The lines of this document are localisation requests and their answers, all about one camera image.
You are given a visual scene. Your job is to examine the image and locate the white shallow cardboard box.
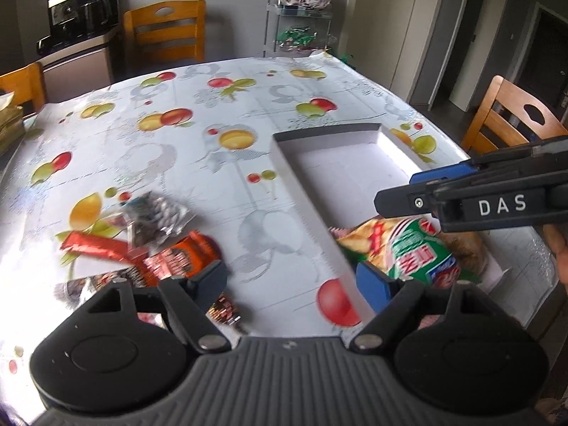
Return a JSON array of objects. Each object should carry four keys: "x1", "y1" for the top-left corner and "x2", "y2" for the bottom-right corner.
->
[{"x1": 270, "y1": 123, "x2": 511, "y2": 327}]

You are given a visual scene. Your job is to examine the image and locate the wooden chair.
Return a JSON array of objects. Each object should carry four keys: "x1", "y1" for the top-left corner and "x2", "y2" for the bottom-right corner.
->
[
  {"x1": 461, "y1": 75, "x2": 568, "y2": 156},
  {"x1": 0, "y1": 62, "x2": 47, "y2": 116},
  {"x1": 123, "y1": 0, "x2": 207, "y2": 83}
]

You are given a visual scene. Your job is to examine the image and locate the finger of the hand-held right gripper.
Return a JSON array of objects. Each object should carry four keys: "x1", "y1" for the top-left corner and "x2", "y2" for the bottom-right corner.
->
[
  {"x1": 374, "y1": 176, "x2": 568, "y2": 234},
  {"x1": 409, "y1": 135, "x2": 568, "y2": 187}
]

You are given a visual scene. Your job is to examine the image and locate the metal rack trolley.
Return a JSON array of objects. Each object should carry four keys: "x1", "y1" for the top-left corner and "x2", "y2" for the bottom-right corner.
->
[{"x1": 264, "y1": 0, "x2": 334, "y2": 58}]

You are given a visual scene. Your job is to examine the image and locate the dark door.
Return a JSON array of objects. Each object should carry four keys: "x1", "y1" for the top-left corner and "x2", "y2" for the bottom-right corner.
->
[{"x1": 448, "y1": 2, "x2": 568, "y2": 114}]

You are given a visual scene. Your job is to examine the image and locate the black coffee machine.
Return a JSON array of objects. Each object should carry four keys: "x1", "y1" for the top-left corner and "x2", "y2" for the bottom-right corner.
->
[{"x1": 36, "y1": 0, "x2": 118, "y2": 56}]

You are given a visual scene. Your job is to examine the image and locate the green candy packets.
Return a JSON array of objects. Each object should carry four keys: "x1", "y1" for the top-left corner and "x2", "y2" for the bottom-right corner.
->
[{"x1": 277, "y1": 27, "x2": 315, "y2": 50}]

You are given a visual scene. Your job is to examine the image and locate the orange brown snack packet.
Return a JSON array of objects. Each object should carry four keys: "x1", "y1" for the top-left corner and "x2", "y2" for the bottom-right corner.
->
[{"x1": 144, "y1": 231, "x2": 223, "y2": 287}]

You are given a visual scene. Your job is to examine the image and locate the fruit print tablecloth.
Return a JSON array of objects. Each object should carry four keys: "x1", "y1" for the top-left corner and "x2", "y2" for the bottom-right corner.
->
[{"x1": 0, "y1": 51, "x2": 557, "y2": 424}]

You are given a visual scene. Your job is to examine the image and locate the clear melon seed packet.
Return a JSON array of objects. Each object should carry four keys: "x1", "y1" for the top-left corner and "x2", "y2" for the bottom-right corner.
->
[{"x1": 120, "y1": 192, "x2": 196, "y2": 249}]

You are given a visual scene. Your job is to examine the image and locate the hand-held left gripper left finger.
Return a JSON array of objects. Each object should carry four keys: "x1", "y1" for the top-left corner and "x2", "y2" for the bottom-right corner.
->
[{"x1": 84, "y1": 260, "x2": 231, "y2": 355}]

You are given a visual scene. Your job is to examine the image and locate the grey metal cabinet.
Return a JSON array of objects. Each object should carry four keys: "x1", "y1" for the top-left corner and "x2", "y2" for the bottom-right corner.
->
[{"x1": 38, "y1": 27, "x2": 122, "y2": 103}]

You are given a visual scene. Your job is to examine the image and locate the person's right hand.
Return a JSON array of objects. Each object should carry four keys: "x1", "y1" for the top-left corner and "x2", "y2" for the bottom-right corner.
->
[{"x1": 542, "y1": 224, "x2": 568, "y2": 285}]

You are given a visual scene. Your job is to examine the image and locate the green snack bag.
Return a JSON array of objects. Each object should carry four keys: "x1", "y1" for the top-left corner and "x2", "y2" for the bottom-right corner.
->
[{"x1": 331, "y1": 215, "x2": 462, "y2": 287}]

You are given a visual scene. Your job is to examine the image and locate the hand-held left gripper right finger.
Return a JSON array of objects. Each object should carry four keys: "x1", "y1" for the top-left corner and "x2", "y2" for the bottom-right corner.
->
[{"x1": 350, "y1": 261, "x2": 526, "y2": 356}]

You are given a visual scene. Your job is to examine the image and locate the small brown candy packet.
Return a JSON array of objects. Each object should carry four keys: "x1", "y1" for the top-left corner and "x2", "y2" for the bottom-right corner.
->
[{"x1": 208, "y1": 296, "x2": 243, "y2": 326}]

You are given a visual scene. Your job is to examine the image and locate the black silver snack packet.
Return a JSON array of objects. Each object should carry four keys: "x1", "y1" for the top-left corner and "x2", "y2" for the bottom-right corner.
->
[{"x1": 55, "y1": 266, "x2": 149, "y2": 303}]

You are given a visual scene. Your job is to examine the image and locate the red wrapper snack bar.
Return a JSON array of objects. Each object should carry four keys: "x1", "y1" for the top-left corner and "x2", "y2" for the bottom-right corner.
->
[{"x1": 60, "y1": 232, "x2": 147, "y2": 263}]

